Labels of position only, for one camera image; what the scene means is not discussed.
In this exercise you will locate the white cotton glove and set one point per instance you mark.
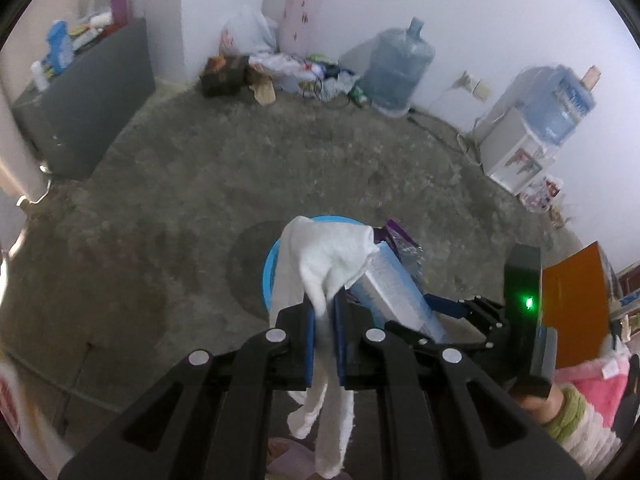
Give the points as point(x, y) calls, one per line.
point(320, 260)

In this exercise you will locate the pale pink plastic bag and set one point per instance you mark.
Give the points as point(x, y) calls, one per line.
point(290, 457)

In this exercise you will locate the white red sheet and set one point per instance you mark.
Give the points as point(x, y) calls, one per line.
point(20, 425)

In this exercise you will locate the orange card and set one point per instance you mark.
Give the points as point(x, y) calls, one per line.
point(575, 305)

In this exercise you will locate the white pink dotted board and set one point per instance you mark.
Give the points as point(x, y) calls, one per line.
point(302, 5)

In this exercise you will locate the blue dispenser water jug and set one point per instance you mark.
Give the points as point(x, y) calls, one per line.
point(560, 105)

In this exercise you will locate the wall power outlet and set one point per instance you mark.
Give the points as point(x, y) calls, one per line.
point(475, 86)

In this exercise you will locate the pink cloth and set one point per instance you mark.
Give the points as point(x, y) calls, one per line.
point(605, 385)

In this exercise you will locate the dark cardboard box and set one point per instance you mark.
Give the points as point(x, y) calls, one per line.
point(225, 76)

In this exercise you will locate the pile of crumpled rubbish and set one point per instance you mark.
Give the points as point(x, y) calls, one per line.
point(310, 72)

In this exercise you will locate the white plastic bag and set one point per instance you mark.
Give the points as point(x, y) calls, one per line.
point(247, 30)

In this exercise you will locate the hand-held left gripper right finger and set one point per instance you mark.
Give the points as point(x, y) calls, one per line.
point(341, 340)

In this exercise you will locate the blue white container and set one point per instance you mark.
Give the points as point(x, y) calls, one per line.
point(59, 45)

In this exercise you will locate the blue white snack packet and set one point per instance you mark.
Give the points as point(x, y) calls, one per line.
point(395, 290)

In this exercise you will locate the purple box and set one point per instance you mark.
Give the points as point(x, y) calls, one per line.
point(119, 7)

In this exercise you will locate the person's right hand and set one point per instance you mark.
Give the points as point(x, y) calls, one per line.
point(542, 407)

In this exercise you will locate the blue plastic bin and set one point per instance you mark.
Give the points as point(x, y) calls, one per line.
point(269, 272)

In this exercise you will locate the colourful packets by dispenser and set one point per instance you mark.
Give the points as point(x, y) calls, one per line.
point(542, 191)

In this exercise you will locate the grey cabinet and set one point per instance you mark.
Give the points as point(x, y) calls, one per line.
point(90, 105)

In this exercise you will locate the white water dispenser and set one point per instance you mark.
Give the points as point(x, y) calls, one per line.
point(510, 152)

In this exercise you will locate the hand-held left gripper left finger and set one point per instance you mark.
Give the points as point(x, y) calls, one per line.
point(310, 340)

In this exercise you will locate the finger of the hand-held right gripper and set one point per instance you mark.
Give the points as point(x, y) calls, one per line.
point(442, 306)
point(450, 336)

